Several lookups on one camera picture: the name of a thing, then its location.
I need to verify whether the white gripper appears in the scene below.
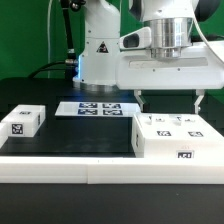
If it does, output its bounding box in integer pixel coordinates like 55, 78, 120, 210
115, 42, 224, 114

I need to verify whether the white door panel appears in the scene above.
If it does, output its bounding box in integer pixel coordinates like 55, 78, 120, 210
138, 114, 173, 139
174, 114, 220, 139

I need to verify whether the white cabinet body box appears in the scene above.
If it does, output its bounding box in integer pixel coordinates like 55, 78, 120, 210
131, 113, 224, 159

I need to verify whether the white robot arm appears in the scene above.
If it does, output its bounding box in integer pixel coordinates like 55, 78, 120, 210
73, 0, 224, 112

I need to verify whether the white cabinet top block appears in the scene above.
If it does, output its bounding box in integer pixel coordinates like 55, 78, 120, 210
1, 104, 46, 137

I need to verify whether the white marker base sheet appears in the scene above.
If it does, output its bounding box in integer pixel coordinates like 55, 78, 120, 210
55, 102, 140, 117

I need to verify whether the white U-shaped fence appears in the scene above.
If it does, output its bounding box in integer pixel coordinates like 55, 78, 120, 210
0, 120, 224, 184

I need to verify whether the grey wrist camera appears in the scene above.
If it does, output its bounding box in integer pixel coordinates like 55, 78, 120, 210
119, 27, 152, 50

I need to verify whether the black cable bundle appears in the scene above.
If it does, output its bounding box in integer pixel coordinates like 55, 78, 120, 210
27, 0, 87, 80

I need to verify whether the white thin cable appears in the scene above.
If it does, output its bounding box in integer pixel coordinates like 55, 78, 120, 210
47, 0, 54, 80

